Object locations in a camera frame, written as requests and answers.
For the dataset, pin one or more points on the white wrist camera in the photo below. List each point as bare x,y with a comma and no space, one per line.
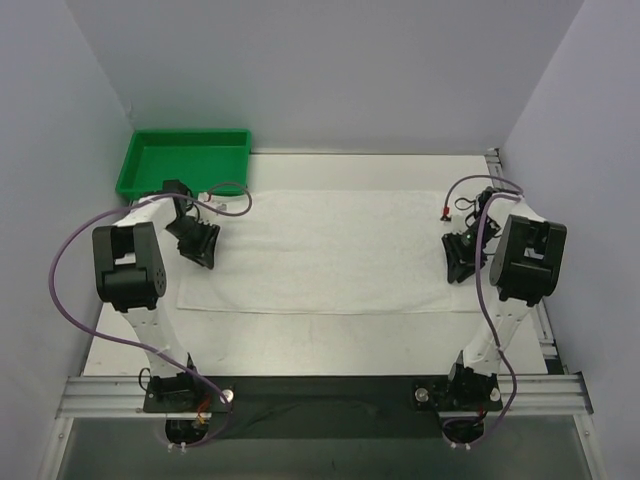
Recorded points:
213,201
452,220

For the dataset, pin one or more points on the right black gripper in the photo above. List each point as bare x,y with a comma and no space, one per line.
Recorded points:
461,255

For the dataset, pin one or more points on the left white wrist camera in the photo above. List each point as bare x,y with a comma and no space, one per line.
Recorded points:
213,201

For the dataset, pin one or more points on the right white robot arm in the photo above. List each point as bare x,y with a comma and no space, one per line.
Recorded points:
514,256

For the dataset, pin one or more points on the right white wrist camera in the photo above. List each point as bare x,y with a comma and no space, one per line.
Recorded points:
452,220

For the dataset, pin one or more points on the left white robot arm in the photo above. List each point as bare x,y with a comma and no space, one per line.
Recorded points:
131,277

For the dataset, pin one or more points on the white towel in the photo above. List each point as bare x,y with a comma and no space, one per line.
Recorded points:
330,252

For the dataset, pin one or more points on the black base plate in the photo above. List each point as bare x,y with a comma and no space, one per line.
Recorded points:
323,407

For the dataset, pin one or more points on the green plastic tray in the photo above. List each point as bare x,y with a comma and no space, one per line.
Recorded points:
198,158

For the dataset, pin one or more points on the aluminium frame rail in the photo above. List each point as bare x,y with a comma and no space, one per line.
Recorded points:
121,397

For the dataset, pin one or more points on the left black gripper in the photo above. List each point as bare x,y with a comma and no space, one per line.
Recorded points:
201,240

